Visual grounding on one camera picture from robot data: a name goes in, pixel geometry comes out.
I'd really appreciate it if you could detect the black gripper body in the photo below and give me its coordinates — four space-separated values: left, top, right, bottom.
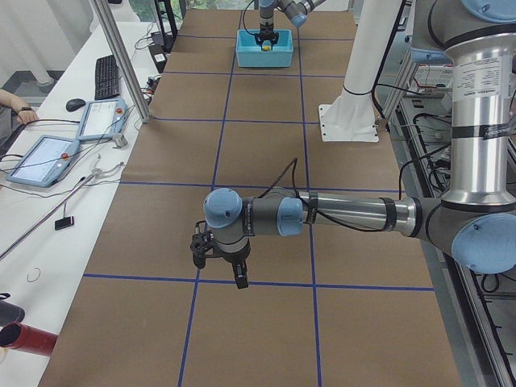
216 237 251 263
259 20 274 37

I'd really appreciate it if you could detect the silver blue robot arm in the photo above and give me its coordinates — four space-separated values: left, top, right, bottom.
190 1 515 289
252 0 325 48

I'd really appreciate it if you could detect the person hand with watch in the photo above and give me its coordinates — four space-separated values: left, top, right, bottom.
17 106 39 124

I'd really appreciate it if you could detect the light blue plastic bin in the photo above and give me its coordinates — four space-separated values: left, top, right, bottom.
235 29 293 68

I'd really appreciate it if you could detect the black keyboard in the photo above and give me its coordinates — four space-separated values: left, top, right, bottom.
94 55 119 100

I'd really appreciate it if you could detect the long metal rod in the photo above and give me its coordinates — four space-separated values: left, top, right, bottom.
0 173 95 260

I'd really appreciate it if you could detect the small black device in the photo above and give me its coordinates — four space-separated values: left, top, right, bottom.
54 216 74 231

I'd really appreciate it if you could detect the far blue teach pendant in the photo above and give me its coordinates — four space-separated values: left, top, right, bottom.
76 98 128 142

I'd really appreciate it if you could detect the blue teach pendant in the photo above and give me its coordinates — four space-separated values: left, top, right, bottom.
6 135 81 188
76 98 128 142

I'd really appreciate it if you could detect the black computer mouse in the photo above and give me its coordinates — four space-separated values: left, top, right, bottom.
65 98 86 112

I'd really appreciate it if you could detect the near blue teach pendant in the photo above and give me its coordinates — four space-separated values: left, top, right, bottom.
6 135 81 188

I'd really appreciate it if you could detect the red cylinder bottle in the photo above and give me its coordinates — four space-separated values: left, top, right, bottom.
1 322 58 356

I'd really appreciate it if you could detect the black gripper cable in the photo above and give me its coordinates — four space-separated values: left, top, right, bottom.
240 0 259 37

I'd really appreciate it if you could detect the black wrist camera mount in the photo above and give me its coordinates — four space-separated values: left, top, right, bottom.
189 220 216 269

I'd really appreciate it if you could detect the white camera pillar base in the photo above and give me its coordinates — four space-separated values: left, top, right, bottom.
318 0 404 143

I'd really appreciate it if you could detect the aluminium frame post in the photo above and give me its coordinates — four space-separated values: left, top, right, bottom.
91 0 151 123

